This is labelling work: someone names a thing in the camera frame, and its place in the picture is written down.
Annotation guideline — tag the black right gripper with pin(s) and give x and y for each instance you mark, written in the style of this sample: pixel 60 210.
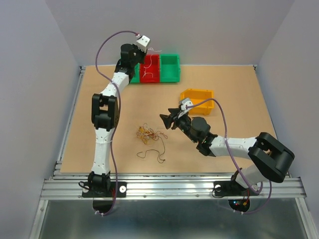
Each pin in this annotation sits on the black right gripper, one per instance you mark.
pixel 167 119

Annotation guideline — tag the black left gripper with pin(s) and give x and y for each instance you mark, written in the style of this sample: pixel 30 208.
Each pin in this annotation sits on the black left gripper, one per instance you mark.
pixel 142 54

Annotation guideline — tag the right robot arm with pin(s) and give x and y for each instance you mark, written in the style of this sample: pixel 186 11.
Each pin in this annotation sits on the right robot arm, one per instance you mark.
pixel 271 159

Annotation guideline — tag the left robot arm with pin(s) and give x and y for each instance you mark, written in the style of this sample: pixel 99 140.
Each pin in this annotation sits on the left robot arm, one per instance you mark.
pixel 105 113

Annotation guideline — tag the red plastic bin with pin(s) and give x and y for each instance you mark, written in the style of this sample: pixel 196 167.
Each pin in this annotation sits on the red plastic bin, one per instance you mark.
pixel 150 70

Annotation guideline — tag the left green plastic bin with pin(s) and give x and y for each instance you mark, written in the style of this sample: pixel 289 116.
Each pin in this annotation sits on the left green plastic bin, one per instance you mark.
pixel 134 77

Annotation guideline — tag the green plastic bin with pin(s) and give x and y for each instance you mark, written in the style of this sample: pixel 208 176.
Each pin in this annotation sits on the green plastic bin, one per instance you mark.
pixel 134 77
pixel 169 68

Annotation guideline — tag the yellow plastic bin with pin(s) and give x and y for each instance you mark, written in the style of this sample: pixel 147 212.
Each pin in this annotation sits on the yellow plastic bin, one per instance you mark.
pixel 197 96

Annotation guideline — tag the right green plastic bin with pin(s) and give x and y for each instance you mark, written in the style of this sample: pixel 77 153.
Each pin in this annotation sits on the right green plastic bin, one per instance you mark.
pixel 169 68

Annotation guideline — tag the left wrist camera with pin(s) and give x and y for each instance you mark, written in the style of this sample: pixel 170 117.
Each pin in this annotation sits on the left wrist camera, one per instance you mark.
pixel 143 43

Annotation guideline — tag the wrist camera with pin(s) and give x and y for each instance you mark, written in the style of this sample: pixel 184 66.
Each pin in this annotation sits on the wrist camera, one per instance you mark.
pixel 185 106
pixel 143 43

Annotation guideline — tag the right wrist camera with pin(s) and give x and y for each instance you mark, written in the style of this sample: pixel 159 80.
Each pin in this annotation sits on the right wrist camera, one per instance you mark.
pixel 185 106

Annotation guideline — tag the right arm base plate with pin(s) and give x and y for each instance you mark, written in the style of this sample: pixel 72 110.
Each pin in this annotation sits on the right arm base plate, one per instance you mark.
pixel 230 189

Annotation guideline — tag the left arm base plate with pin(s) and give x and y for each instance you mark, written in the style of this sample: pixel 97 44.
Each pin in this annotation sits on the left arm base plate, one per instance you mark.
pixel 91 192

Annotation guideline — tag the aluminium rail frame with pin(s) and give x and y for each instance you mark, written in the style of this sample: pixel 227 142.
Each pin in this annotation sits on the aluminium rail frame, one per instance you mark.
pixel 169 183

